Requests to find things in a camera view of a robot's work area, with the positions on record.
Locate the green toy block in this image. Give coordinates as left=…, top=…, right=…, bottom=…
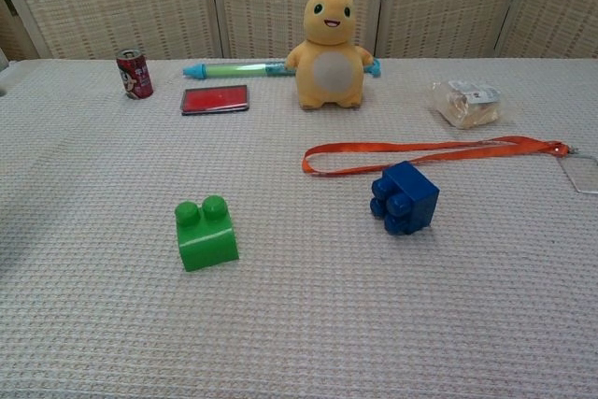
left=174, top=194, right=241, bottom=273

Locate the blue building block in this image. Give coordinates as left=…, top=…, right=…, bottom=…
left=369, top=160, right=441, bottom=235

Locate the orange dinosaur plush toy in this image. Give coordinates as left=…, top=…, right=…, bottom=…
left=284, top=0, right=376, bottom=110

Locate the red flat card case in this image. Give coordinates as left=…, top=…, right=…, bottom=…
left=180, top=84, right=250, bottom=117

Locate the blue green water syringe toy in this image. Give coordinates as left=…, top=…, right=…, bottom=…
left=182, top=56, right=382, bottom=82

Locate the beige woven tablecloth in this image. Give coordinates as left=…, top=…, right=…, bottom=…
left=0, top=57, right=598, bottom=399

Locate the clear snack bag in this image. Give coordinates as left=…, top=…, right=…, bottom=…
left=427, top=79, right=505, bottom=131

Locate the red drink can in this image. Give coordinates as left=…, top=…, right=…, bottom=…
left=116, top=48, right=154, bottom=101

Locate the clear badge holder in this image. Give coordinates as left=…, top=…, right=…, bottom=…
left=556, top=150, right=598, bottom=194

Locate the orange lanyard strap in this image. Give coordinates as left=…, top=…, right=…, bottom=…
left=302, top=135, right=580, bottom=177

